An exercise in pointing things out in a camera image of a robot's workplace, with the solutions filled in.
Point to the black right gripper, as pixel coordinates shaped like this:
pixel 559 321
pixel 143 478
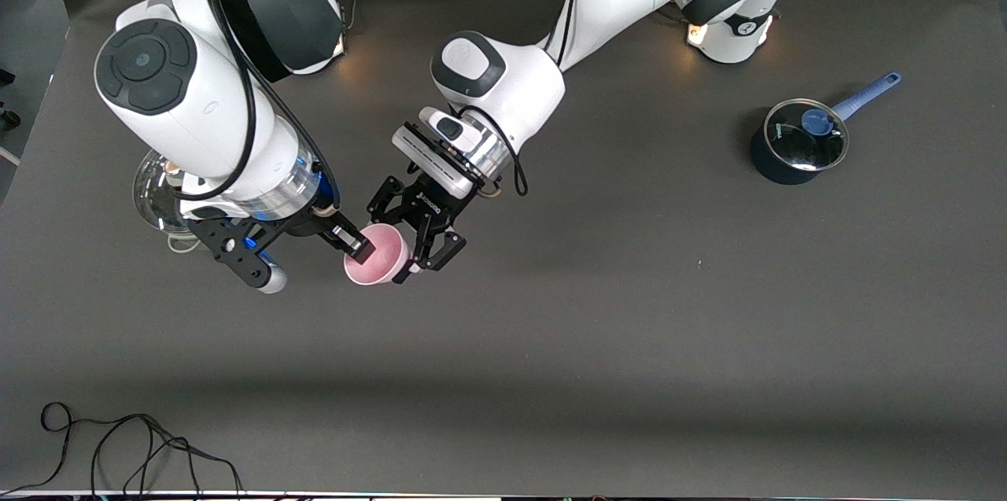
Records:
pixel 324 225

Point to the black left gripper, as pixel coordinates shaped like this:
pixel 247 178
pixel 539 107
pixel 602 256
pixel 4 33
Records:
pixel 426 206

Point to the pink plastic cup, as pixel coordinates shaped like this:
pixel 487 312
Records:
pixel 385 265

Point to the glass pot lid, wooden knob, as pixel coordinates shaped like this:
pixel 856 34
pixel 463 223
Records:
pixel 149 198

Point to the dark grey table mat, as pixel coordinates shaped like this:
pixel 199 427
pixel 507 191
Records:
pixel 629 328

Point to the dark blue saucepan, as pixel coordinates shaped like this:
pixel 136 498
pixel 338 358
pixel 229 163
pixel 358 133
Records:
pixel 775 167

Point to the glass lid, blue knob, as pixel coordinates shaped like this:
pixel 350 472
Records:
pixel 794 143

